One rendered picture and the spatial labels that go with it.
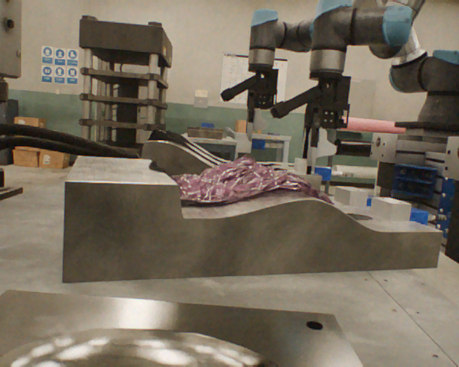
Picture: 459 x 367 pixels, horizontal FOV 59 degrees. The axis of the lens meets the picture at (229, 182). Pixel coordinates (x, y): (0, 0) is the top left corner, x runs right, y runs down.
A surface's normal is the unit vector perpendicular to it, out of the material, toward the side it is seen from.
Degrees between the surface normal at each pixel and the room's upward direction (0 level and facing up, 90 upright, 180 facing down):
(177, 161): 90
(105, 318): 0
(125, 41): 90
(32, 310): 0
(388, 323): 0
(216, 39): 90
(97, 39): 90
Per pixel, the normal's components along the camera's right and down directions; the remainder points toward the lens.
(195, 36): 0.04, 0.14
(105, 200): 0.30, 0.16
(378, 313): 0.08, -0.99
